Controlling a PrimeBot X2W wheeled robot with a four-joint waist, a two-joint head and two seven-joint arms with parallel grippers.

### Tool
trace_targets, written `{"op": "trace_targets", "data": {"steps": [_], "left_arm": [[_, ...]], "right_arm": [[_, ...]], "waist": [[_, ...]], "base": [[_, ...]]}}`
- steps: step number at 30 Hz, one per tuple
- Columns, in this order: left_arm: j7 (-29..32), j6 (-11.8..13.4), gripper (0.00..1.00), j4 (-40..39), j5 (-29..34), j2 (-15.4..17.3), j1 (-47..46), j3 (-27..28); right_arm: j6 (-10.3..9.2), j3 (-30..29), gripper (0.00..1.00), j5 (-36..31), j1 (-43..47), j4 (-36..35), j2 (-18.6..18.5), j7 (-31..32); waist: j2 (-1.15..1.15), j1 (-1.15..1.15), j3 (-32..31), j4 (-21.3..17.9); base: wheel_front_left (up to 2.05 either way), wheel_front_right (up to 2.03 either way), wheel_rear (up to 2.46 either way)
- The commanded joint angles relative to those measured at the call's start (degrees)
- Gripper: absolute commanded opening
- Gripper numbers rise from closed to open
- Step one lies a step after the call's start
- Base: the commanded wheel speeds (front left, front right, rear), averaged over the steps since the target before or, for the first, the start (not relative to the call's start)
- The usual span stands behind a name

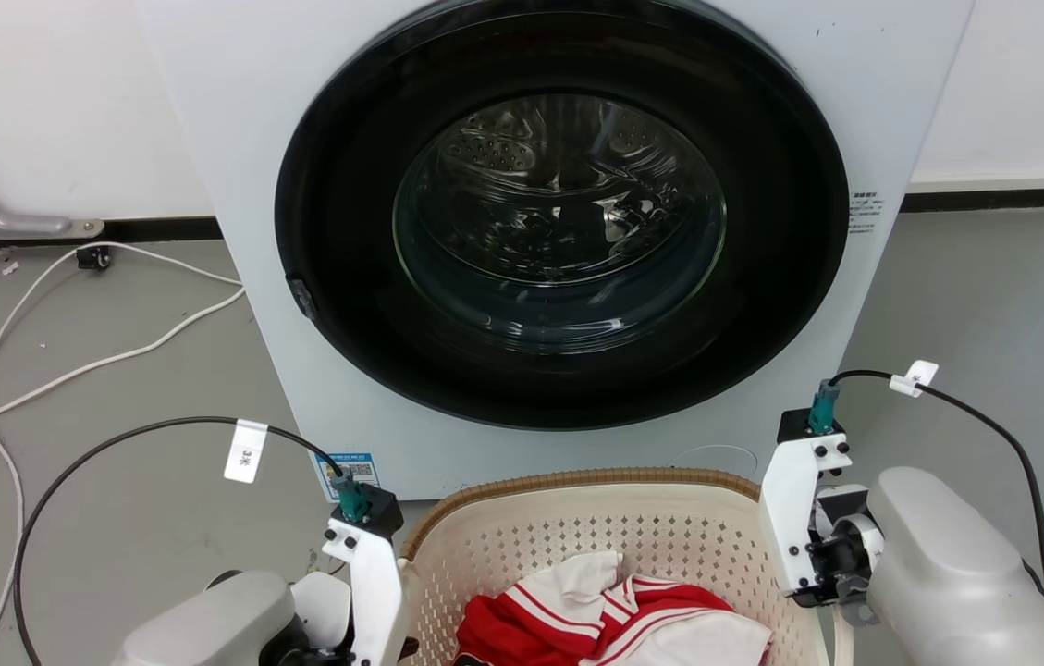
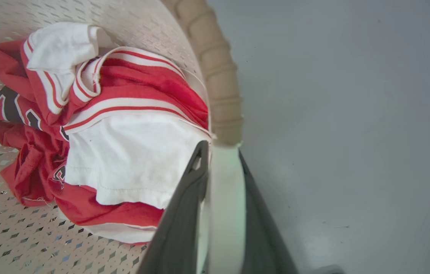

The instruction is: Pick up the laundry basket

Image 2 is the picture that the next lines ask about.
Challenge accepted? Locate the beige perforated laundry basket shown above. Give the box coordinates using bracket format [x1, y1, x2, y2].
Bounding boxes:
[0, 0, 246, 274]

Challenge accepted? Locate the red and white jersey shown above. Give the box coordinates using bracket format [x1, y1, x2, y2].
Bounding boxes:
[0, 22, 215, 244]

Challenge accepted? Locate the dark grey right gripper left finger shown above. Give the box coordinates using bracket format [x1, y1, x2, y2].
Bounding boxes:
[136, 140, 209, 274]

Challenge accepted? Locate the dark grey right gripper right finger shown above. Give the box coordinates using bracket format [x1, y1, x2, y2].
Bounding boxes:
[238, 150, 299, 274]

